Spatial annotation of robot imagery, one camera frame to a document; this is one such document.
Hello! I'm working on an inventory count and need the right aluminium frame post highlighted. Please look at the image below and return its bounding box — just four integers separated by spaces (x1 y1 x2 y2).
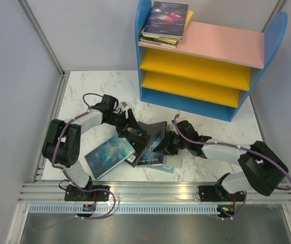
262 0 287 33

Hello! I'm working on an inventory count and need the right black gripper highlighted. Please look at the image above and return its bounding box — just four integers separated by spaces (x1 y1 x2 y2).
154 130 189 155

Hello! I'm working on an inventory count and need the dark Wuthering Heights book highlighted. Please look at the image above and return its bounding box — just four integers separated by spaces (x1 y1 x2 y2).
136 130 164 167

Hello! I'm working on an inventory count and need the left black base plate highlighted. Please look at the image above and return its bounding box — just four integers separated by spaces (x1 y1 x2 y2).
64 185 110 202

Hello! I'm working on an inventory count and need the blue shelf with coloured boards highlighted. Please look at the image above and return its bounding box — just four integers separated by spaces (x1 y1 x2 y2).
135 1 288 121

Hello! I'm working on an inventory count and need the aluminium mounting rail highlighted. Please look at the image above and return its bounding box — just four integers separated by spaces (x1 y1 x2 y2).
18 181 291 204

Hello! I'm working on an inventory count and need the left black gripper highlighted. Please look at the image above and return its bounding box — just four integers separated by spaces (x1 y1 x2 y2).
105 109 142 139

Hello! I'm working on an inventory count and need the purple Robinson Crusoe book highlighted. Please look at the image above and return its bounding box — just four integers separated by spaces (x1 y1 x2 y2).
142 1 188 40

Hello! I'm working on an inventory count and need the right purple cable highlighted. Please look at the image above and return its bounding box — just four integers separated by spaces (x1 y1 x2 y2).
173 114 291 219

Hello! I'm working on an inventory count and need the light blue thin book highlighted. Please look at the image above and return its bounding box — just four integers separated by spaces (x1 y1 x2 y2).
146 164 175 174

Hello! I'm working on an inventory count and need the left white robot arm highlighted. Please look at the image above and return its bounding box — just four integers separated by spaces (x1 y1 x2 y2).
42 95 150 201

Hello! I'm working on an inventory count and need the yellow paperback book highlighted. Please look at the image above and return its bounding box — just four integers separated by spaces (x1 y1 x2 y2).
140 8 193 48

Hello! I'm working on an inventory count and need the left aluminium frame post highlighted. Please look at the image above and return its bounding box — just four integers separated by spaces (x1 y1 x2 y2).
17 0 66 77

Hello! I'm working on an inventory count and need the black notebook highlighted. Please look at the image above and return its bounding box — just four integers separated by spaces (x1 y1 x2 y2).
126 121 167 168

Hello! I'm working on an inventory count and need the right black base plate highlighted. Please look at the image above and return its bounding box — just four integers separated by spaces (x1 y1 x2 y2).
198 186 245 202

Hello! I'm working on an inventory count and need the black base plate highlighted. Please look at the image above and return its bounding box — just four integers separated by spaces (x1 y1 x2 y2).
198 186 245 202
64 185 110 202

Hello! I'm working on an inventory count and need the aluminium frame post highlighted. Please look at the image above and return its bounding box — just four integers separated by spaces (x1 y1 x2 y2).
262 0 287 33
17 0 66 77

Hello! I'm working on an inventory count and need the grey book with G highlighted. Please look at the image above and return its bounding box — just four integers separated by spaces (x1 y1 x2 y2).
163 152 183 169

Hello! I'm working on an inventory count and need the teal blue book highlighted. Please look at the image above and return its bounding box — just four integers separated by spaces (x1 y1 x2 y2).
85 136 136 179

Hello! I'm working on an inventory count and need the green gold fantasy book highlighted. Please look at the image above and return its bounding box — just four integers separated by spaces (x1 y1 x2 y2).
140 36 178 48

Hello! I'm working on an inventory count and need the light blue slotted cable duct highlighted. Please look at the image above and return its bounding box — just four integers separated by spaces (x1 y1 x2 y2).
28 203 235 215

